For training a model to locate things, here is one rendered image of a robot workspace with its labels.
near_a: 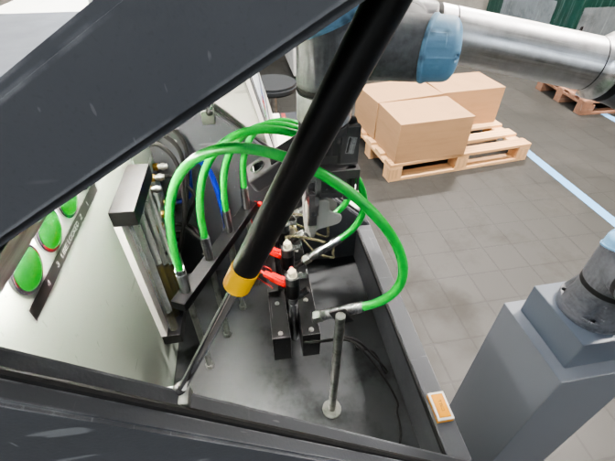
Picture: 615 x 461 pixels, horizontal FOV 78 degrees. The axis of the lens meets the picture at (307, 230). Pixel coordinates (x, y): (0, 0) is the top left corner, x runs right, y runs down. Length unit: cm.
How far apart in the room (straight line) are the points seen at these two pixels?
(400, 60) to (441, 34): 5
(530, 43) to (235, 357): 83
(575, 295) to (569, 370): 19
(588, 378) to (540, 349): 11
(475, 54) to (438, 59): 15
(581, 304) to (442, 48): 76
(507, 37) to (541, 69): 7
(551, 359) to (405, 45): 88
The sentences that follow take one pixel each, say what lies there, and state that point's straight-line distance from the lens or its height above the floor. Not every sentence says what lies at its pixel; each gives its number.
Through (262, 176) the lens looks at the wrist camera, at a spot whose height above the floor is 135.
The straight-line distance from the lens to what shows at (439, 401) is 79.
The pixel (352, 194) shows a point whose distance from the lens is 47.
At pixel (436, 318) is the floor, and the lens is 215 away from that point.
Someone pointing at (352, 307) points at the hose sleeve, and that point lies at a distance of 62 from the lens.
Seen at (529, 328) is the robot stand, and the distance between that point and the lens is 119.
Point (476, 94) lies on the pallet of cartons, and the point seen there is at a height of 43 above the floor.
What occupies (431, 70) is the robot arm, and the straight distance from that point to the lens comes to 50.
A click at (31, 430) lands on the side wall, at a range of 37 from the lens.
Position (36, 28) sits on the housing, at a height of 150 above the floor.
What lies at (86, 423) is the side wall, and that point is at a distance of 36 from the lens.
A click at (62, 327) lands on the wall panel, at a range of 52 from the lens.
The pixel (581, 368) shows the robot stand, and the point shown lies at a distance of 118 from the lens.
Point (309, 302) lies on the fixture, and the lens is 85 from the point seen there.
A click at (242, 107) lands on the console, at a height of 130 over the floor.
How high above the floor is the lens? 165
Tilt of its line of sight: 41 degrees down
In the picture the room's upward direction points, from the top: straight up
